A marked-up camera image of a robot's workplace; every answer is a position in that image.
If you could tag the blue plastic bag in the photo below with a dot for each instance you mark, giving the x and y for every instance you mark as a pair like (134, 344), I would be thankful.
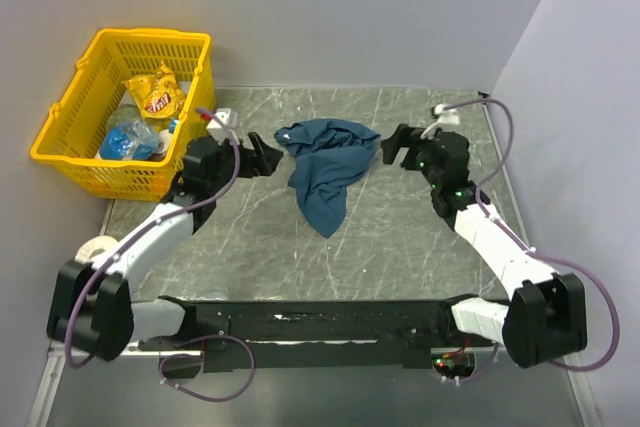
(134, 140)

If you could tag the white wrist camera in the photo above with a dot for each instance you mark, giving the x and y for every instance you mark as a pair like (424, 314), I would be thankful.
(225, 120)
(443, 118)

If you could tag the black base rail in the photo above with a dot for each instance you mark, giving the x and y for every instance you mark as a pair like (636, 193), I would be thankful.
(305, 334)

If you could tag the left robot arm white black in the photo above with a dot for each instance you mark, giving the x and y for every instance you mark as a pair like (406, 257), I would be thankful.
(92, 309)

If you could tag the toilet paper roll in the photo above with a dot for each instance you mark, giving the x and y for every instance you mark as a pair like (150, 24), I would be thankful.
(95, 247)

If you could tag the yellow plastic basket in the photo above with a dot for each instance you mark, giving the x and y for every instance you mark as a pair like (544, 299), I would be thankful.
(76, 125)

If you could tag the blue t-shirt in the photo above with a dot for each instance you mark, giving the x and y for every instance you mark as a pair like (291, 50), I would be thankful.
(330, 154)

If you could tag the small white bottle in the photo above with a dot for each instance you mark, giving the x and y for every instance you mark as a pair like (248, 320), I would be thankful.
(165, 137)

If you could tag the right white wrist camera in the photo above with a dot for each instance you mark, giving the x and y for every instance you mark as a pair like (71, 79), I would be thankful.
(443, 118)

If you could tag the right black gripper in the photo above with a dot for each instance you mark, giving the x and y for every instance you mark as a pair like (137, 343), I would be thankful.
(400, 139)

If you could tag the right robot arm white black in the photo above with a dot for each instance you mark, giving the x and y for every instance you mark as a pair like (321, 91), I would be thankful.
(545, 317)

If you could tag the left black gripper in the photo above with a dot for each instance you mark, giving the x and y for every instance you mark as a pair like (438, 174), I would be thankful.
(263, 163)

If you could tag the yellow snack bag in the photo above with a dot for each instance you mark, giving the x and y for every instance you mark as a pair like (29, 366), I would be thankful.
(158, 96)

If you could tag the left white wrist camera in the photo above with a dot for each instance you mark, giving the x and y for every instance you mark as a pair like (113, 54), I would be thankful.
(225, 120)

